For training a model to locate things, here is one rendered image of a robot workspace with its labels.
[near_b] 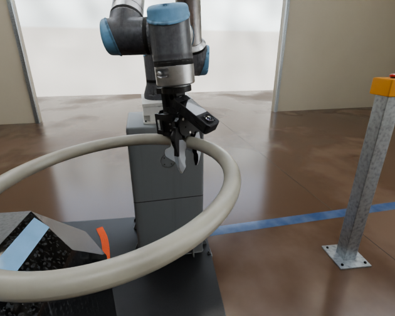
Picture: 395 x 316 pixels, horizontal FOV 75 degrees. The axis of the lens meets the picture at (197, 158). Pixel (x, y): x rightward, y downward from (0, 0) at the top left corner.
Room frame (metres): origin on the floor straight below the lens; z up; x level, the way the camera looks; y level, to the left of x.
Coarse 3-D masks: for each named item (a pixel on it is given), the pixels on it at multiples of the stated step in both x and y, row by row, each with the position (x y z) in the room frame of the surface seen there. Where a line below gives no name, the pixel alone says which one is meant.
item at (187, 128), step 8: (160, 88) 0.63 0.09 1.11; (168, 88) 0.59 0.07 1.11; (176, 88) 0.59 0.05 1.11; (184, 88) 0.59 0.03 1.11; (168, 96) 0.62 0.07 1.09; (176, 96) 0.60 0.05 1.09; (168, 104) 0.63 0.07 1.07; (160, 112) 0.64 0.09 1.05; (168, 112) 0.62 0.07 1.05; (176, 112) 0.61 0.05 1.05; (160, 120) 0.63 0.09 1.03; (168, 120) 0.60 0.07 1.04; (176, 120) 0.58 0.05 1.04; (184, 120) 0.59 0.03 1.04; (168, 128) 0.61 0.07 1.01; (184, 128) 0.59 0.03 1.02; (192, 128) 0.61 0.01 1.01; (168, 136) 0.61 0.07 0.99; (184, 136) 0.59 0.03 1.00
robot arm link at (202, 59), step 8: (176, 0) 1.24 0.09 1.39; (184, 0) 1.22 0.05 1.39; (192, 0) 1.22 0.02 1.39; (200, 0) 1.26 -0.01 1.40; (192, 8) 1.24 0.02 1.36; (200, 8) 1.28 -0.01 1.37; (192, 16) 1.26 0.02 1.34; (200, 16) 1.29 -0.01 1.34; (192, 24) 1.27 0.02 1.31; (200, 24) 1.31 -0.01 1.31; (200, 32) 1.33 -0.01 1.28; (200, 40) 1.34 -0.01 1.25; (192, 48) 1.32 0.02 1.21; (200, 48) 1.34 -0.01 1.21; (208, 48) 1.38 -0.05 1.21; (200, 56) 1.35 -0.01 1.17; (208, 56) 1.36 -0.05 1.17; (200, 64) 1.36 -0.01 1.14; (208, 64) 1.36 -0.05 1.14; (200, 72) 1.38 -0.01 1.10
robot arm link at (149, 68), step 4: (144, 56) 1.40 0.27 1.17; (148, 56) 1.37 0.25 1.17; (144, 60) 1.40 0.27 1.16; (148, 60) 1.38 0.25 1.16; (152, 60) 1.37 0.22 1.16; (144, 64) 1.41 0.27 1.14; (148, 64) 1.38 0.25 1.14; (152, 64) 1.37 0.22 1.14; (148, 68) 1.38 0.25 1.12; (152, 68) 1.37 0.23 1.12; (148, 72) 1.39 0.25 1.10; (152, 72) 1.37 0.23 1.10; (148, 76) 1.39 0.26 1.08; (152, 76) 1.37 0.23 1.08
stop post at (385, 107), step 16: (384, 80) 1.25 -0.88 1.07; (384, 96) 1.23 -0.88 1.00; (384, 112) 1.23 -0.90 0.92; (368, 128) 1.30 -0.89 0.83; (384, 128) 1.23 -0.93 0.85; (368, 144) 1.27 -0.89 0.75; (384, 144) 1.23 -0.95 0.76; (368, 160) 1.24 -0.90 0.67; (368, 176) 1.23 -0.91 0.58; (352, 192) 1.29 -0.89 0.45; (368, 192) 1.23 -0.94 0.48; (352, 208) 1.26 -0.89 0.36; (368, 208) 1.24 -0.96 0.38; (352, 224) 1.23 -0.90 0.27; (352, 240) 1.23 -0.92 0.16; (336, 256) 1.26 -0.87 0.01; (352, 256) 1.23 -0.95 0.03
